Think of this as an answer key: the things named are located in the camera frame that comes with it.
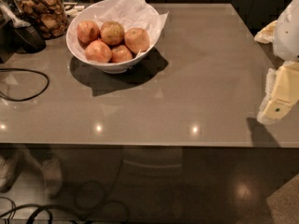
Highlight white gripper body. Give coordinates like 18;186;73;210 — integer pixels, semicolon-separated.
273;0;299;62

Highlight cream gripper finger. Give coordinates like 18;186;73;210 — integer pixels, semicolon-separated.
257;62;299;125
254;21;277;44

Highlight red apple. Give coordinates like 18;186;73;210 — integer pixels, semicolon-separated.
124;28;150;54
85;39;112;63

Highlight front middle small apple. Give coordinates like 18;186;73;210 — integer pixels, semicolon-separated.
111;45;133;63

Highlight back middle greenish apple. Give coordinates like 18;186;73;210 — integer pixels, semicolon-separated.
100;21;124;46

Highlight white ceramic bowl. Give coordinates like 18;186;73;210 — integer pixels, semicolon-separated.
66;3;154;74

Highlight back left apple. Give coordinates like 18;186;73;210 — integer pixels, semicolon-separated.
77;21;100;44

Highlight small white items behind bowl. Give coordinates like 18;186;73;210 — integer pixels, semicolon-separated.
64;3;85;17

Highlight white paper liner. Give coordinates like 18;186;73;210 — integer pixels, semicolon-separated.
93;0;170;59

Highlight glass jar of dried chips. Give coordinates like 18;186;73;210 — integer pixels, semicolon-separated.
14;0;68;39

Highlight black floor cables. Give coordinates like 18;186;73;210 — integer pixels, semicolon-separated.
0;159;130;224

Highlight black appliance with handle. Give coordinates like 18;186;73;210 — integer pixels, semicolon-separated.
0;0;46;54

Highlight black cable on table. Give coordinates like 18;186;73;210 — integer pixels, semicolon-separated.
0;67;50;103

